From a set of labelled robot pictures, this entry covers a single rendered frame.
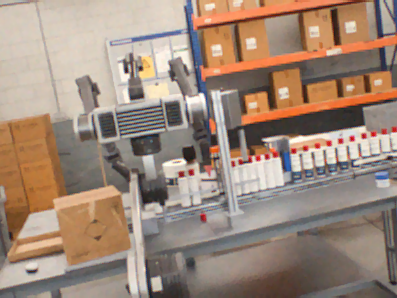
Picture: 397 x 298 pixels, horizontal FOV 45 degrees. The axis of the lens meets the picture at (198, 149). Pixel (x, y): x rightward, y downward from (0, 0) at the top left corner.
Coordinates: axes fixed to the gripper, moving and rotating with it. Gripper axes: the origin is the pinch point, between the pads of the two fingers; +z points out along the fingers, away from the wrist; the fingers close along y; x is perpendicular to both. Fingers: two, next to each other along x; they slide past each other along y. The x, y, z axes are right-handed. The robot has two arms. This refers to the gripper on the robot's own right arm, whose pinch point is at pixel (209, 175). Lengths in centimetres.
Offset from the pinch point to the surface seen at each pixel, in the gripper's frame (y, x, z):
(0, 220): 160, -174, 43
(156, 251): 40, 53, 19
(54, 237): 92, -5, 19
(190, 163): 7.0, -18.9, -5.2
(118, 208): 54, 47, -4
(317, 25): -240, -343, -91
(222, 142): -5.4, 22.3, -21.2
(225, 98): -10, 24, -44
